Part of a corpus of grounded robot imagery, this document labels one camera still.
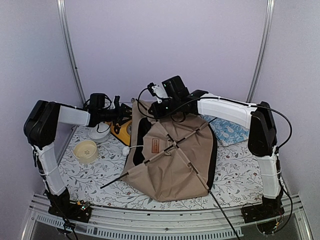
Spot aluminium right corner post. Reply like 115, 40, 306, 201
246, 0, 275, 103

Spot white pompom toy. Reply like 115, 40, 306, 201
122, 146, 130, 156

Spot aluminium corner post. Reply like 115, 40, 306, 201
56, 0, 87, 104
246, 0, 275, 103

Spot white ceramic bowl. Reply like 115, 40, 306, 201
88, 122, 110, 144

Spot cream paw print bowl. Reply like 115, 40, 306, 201
72, 140, 99, 164

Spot yellow bear bowl stand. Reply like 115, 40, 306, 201
110, 117, 132, 146

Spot blue snowman print cushion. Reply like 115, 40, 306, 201
201, 115, 249, 147

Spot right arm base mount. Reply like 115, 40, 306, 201
241, 196, 285, 224

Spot aluminium left corner post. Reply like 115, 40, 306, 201
56, 0, 87, 104

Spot aluminium front rail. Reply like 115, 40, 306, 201
21, 194, 316, 240

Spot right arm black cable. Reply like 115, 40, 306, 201
137, 87, 294, 235

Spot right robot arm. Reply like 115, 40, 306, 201
147, 75, 284, 218

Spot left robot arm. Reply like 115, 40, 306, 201
23, 93, 132, 217

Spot floral white table mat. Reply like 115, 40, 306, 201
56, 101, 288, 211

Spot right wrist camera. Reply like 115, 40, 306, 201
147, 82, 168, 104

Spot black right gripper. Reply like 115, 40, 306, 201
148, 96, 181, 120

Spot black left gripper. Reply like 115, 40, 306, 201
99, 102, 137, 126

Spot beige pet tent fabric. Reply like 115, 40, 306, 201
122, 100, 218, 202

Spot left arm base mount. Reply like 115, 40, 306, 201
45, 189, 92, 223

